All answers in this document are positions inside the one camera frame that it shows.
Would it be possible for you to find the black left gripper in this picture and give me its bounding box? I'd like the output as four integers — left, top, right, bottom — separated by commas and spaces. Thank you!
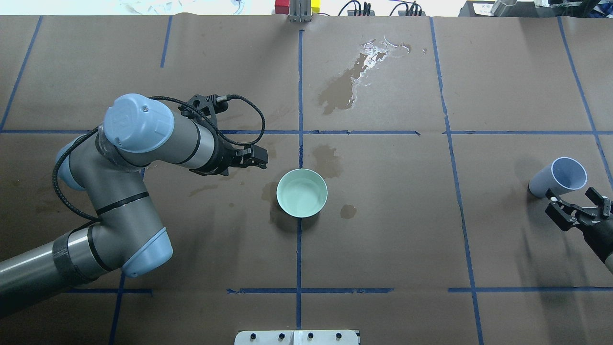
191, 138, 269, 176

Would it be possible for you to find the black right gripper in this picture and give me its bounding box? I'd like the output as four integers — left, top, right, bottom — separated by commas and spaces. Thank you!
545, 187, 613, 264

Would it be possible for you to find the blue plastic cup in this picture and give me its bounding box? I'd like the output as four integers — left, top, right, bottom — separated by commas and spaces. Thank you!
528, 157, 588, 198

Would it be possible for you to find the green plastic bowl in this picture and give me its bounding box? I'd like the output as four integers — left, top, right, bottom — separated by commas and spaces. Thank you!
276, 169, 328, 218

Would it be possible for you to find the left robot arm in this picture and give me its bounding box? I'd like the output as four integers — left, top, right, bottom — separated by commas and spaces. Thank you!
1, 93, 269, 317

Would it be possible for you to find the red cube block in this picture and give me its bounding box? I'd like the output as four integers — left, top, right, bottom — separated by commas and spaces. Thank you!
274, 0, 290, 15

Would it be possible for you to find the yellow cube block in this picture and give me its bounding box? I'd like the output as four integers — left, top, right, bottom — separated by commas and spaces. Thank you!
310, 0, 321, 13

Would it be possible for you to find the metal cylinder weight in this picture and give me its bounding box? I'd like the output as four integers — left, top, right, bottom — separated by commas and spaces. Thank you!
490, 0, 518, 17

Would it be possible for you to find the black power strip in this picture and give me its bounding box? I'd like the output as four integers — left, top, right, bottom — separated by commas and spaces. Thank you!
337, 0, 426, 17

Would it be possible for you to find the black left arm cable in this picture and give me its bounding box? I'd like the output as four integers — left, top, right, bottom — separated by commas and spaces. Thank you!
52, 95, 266, 222

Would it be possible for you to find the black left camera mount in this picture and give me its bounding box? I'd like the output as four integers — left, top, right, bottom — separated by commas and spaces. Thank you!
178, 94, 228, 125

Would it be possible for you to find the aluminium frame post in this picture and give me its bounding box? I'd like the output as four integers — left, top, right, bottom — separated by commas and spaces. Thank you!
288, 0, 312, 23

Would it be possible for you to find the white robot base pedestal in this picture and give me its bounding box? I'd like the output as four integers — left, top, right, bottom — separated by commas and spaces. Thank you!
234, 329, 361, 345

